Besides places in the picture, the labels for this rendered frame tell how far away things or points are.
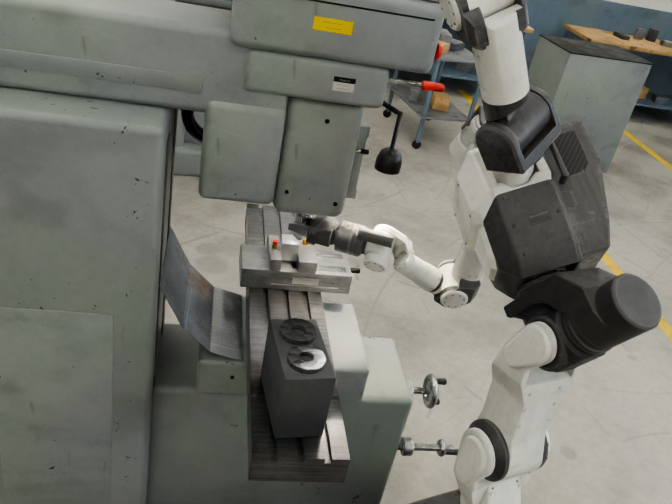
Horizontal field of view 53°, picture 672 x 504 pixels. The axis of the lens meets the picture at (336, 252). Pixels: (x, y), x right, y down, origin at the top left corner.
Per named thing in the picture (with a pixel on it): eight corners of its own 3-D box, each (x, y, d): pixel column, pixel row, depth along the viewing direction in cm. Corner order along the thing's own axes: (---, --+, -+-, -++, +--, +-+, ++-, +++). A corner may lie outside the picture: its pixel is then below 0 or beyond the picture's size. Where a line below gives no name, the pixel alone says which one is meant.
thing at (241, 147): (269, 167, 191) (282, 78, 178) (273, 207, 171) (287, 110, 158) (202, 159, 188) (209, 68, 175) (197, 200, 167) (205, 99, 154)
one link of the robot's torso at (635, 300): (676, 325, 124) (635, 240, 130) (627, 334, 118) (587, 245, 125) (576, 370, 147) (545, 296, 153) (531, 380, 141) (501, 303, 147)
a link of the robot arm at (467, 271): (472, 278, 202) (494, 226, 186) (476, 312, 193) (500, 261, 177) (434, 274, 201) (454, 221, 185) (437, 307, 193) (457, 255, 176)
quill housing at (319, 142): (334, 187, 195) (355, 80, 179) (343, 222, 177) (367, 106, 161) (268, 180, 191) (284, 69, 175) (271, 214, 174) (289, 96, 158)
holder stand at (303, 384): (304, 374, 179) (317, 314, 169) (323, 436, 161) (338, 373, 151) (260, 375, 176) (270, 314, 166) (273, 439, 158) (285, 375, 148)
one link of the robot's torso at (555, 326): (624, 349, 135) (600, 295, 139) (575, 359, 129) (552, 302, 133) (581, 368, 146) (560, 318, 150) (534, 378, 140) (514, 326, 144)
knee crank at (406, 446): (455, 447, 229) (460, 435, 226) (460, 461, 224) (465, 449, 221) (394, 445, 225) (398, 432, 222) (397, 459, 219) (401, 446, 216)
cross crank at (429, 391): (433, 392, 237) (442, 367, 231) (442, 416, 227) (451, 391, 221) (390, 390, 234) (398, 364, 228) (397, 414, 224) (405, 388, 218)
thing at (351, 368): (347, 330, 233) (354, 302, 227) (362, 402, 203) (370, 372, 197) (200, 320, 223) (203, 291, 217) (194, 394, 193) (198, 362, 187)
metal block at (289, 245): (294, 251, 216) (297, 235, 213) (296, 261, 211) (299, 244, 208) (278, 249, 215) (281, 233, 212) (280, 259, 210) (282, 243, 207)
